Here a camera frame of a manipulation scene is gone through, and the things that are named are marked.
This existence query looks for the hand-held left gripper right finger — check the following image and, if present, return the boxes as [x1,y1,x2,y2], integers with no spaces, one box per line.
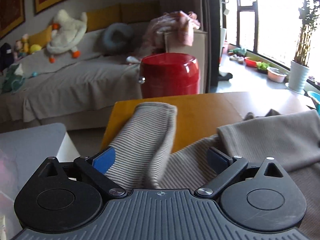
[196,147,288,197]

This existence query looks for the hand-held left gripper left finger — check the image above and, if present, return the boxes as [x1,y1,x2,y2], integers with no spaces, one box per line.
[35,147,127,198]

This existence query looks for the striped long-sleeve shirt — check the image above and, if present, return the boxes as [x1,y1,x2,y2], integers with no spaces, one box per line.
[104,102,220,189]

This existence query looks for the beige garment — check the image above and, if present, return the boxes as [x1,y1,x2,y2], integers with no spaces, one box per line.
[216,109,320,233]

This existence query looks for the white side table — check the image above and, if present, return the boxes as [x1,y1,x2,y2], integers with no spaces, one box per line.
[0,123,81,240]

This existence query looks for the grey covered sofa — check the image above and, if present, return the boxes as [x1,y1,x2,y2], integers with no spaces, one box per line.
[0,22,208,130]

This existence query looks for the red round bin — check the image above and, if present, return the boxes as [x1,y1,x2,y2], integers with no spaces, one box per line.
[139,53,200,98]

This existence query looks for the pink basin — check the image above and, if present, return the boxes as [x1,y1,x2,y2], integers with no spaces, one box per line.
[267,67,288,83]

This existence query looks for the tray of green seedlings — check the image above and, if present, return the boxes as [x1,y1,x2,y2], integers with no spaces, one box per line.
[257,62,271,74]

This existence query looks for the red basin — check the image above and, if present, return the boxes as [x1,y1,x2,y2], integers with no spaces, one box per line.
[244,57,261,68]

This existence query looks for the pair of slippers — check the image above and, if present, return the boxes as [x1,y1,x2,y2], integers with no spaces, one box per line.
[229,47,247,63]

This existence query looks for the blue basin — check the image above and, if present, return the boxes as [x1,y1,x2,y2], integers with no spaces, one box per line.
[306,91,320,111]

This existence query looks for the white ribbed plant pot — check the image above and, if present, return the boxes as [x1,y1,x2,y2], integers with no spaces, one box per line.
[288,60,311,93]

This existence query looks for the grey neck pillow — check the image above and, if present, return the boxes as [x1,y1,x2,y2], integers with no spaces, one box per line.
[101,23,135,54]

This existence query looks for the teal plush toy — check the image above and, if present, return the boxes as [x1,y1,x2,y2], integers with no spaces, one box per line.
[2,64,26,93]

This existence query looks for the white goose plush toy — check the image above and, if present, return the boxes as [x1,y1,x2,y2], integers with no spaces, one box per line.
[46,9,88,63]

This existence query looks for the small yellow cushion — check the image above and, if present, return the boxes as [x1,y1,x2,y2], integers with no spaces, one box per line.
[28,26,53,48]

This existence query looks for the large yellow cushion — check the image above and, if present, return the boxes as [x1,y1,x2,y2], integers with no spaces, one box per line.
[121,1,161,23]
[86,6,123,32]

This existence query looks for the pink blanket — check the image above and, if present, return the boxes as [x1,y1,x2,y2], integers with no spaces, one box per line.
[140,11,201,53]

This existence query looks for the small colourful doll toys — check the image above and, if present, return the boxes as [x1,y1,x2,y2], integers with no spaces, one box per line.
[14,34,30,58]

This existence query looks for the black plush toy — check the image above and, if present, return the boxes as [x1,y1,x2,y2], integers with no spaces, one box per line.
[0,42,14,72]

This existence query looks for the tall green potted plant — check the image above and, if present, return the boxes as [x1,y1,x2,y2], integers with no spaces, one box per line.
[293,0,320,67]

